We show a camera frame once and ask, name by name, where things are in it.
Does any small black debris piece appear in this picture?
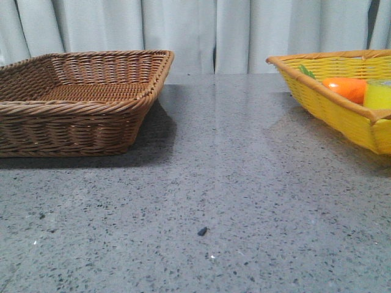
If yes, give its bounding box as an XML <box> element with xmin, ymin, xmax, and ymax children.
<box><xmin>197</xmin><ymin>227</ymin><xmax>208</xmax><ymax>236</ymax></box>

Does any brown wicker basket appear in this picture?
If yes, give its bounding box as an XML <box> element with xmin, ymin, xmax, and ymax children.
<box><xmin>1</xmin><ymin>49</ymin><xmax>174</xmax><ymax>157</ymax></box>

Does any yellow woven basket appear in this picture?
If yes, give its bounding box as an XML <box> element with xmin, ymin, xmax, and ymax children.
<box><xmin>266</xmin><ymin>49</ymin><xmax>390</xmax><ymax>154</ymax></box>

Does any white curtain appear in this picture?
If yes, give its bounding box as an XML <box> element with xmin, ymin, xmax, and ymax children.
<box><xmin>1</xmin><ymin>1</ymin><xmax>390</xmax><ymax>74</ymax></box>

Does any yellow tape roll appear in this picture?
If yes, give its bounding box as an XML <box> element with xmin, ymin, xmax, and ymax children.
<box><xmin>363</xmin><ymin>79</ymin><xmax>390</xmax><ymax>110</ymax></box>

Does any orange toy carrot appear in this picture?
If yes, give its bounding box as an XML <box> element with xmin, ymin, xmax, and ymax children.
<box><xmin>315</xmin><ymin>77</ymin><xmax>367</xmax><ymax>105</ymax></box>

